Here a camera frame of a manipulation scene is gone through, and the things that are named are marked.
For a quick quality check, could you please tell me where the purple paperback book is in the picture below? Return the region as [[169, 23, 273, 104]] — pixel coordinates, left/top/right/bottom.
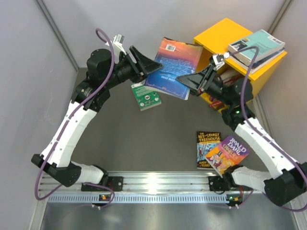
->
[[220, 69, 241, 82]]

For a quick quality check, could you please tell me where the dark blue 1984 book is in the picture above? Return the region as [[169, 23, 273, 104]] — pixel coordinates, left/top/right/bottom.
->
[[229, 48, 285, 74]]

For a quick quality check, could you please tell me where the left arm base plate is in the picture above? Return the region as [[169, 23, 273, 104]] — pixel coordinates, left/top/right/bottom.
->
[[81, 176, 124, 192]]

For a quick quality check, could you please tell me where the Roald Dahl Charlie book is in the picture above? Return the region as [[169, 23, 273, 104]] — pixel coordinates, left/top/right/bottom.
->
[[205, 136, 250, 177]]

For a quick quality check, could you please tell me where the light teal paperback book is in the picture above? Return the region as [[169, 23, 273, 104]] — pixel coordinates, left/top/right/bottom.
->
[[227, 30, 285, 62]]

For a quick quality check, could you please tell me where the yellow wooden shelf box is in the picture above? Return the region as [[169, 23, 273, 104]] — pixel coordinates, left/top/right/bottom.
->
[[193, 18, 288, 113]]

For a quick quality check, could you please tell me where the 169-Storey Treehouse book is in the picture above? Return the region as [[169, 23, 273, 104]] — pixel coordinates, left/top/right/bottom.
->
[[196, 131, 221, 169]]

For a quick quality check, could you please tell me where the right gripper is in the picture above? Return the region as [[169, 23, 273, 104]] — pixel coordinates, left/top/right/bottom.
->
[[176, 64, 235, 107]]

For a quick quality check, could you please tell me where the red 13-Storey Treehouse book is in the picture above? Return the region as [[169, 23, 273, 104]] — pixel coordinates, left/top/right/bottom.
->
[[210, 100, 225, 109]]

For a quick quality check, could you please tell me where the blue orange paperback book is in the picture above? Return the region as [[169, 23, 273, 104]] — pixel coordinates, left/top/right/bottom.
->
[[144, 37, 203, 100]]

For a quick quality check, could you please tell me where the aluminium mounting rail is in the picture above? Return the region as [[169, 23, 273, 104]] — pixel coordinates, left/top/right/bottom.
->
[[35, 166, 217, 195]]

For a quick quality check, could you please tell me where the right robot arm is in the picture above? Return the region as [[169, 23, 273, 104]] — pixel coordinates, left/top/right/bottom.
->
[[176, 64, 307, 207]]

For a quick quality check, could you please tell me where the green paperback book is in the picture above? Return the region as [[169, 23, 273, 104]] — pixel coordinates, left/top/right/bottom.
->
[[131, 82, 162, 111]]

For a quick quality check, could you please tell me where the perforated cable duct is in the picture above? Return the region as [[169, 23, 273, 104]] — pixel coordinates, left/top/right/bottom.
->
[[47, 193, 242, 204]]

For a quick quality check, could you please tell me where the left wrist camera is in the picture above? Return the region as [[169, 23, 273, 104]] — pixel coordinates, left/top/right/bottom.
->
[[105, 34, 126, 54]]

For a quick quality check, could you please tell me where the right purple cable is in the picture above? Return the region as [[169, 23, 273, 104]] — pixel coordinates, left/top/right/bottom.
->
[[225, 46, 307, 211]]

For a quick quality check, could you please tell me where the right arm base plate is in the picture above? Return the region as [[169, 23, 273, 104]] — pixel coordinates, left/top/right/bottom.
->
[[208, 176, 240, 193]]

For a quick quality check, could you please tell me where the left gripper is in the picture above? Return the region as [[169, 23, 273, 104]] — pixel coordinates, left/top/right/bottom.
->
[[103, 46, 163, 89]]

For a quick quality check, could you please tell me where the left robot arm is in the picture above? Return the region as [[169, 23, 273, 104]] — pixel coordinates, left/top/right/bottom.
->
[[31, 46, 162, 190]]

